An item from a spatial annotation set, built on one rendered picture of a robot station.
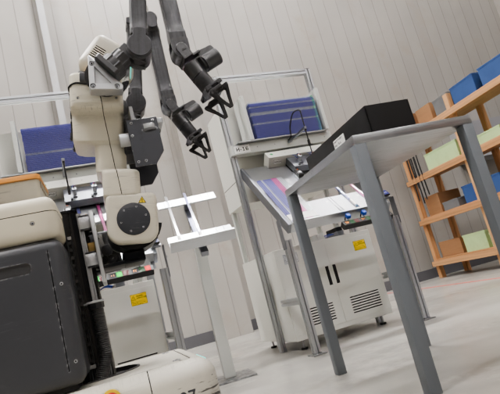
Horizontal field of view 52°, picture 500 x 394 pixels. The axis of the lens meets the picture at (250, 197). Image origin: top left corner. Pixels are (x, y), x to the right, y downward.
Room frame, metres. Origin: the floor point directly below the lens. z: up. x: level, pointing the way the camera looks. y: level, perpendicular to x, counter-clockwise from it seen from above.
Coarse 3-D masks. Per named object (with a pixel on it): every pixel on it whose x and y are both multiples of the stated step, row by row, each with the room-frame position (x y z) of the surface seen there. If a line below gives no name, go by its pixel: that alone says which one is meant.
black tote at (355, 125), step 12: (372, 108) 1.65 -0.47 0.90; (384, 108) 1.66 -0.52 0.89; (396, 108) 1.67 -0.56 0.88; (408, 108) 1.69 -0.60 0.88; (348, 120) 1.76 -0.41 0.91; (360, 120) 1.69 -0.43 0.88; (372, 120) 1.64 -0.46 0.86; (384, 120) 1.66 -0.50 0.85; (396, 120) 1.67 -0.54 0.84; (408, 120) 1.68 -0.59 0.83; (336, 132) 1.87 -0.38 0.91; (348, 132) 1.78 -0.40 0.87; (360, 132) 1.71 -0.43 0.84; (324, 144) 1.98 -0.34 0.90; (336, 144) 1.89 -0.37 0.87; (312, 156) 2.12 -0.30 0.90; (324, 156) 2.01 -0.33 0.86
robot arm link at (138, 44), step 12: (132, 0) 1.49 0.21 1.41; (144, 0) 1.50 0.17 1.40; (132, 12) 1.49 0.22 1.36; (144, 12) 1.50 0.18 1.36; (132, 24) 1.48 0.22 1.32; (144, 24) 1.49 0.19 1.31; (132, 36) 1.46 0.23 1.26; (144, 36) 1.47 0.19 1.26; (132, 48) 1.46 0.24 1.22; (144, 48) 1.47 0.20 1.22
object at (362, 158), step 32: (416, 128) 1.61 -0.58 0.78; (448, 128) 1.67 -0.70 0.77; (352, 160) 1.79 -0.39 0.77; (384, 160) 1.95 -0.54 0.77; (480, 160) 1.67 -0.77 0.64; (288, 192) 2.17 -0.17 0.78; (480, 192) 1.69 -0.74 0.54; (384, 224) 1.55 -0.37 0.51; (384, 256) 1.57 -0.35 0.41; (320, 288) 2.18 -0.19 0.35; (320, 320) 2.21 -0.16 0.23; (416, 320) 1.55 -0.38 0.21; (416, 352) 1.55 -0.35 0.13
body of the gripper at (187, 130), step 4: (184, 124) 1.95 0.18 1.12; (188, 124) 1.95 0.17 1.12; (192, 124) 1.97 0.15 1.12; (180, 128) 1.96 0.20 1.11; (184, 128) 1.95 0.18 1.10; (188, 128) 1.95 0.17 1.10; (192, 128) 1.96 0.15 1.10; (200, 128) 1.94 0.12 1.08; (184, 132) 1.96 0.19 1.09; (188, 132) 1.95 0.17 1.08; (192, 132) 1.95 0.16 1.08; (196, 132) 1.94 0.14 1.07; (200, 132) 1.96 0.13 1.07; (184, 136) 1.97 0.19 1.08; (188, 136) 1.93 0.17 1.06; (192, 136) 1.93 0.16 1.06; (188, 144) 2.01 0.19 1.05
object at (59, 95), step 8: (8, 96) 2.85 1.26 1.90; (16, 96) 2.86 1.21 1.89; (24, 96) 2.88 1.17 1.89; (32, 96) 2.90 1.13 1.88; (40, 96) 2.92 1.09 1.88; (48, 96) 2.93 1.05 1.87; (56, 96) 2.95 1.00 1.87; (64, 96) 2.96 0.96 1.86; (0, 104) 2.84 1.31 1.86; (8, 104) 2.87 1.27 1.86; (16, 104) 2.90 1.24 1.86; (16, 136) 2.81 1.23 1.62; (16, 144) 2.78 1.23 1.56; (16, 152) 2.78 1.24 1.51; (16, 160) 2.78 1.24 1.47; (56, 168) 2.86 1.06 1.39; (72, 168) 2.91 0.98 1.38; (8, 176) 2.76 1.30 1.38; (168, 336) 2.80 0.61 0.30
